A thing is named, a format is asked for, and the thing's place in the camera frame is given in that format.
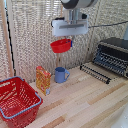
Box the wooden post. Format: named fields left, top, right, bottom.
left=0, top=0, right=15, bottom=81

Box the orange snack box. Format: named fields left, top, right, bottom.
left=35, top=65, right=53, bottom=97

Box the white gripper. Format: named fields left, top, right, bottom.
left=51, top=17, right=90, bottom=48

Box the red bowl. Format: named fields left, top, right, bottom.
left=49, top=38, right=73, bottom=54

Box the blue mug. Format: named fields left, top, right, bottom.
left=54, top=66, right=71, bottom=84

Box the red shopping basket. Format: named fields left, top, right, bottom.
left=0, top=75, right=44, bottom=128

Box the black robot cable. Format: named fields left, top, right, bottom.
left=87, top=16, right=128, bottom=29

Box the black toaster oven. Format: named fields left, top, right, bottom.
left=92, top=37, right=128, bottom=79

